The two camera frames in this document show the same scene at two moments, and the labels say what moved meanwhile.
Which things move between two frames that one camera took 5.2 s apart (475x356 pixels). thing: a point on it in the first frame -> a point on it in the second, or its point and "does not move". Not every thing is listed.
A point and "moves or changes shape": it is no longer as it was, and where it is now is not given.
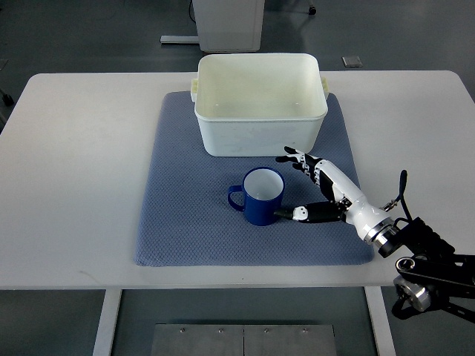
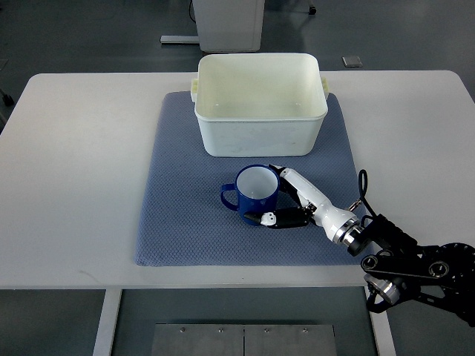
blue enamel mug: [263, 189] moves or changes shape
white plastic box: [259, 104] does not move
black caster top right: [312, 10] does not move
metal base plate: [243, 340] does not move
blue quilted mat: [186, 218] does not move
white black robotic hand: [372, 222] -> [342, 225]
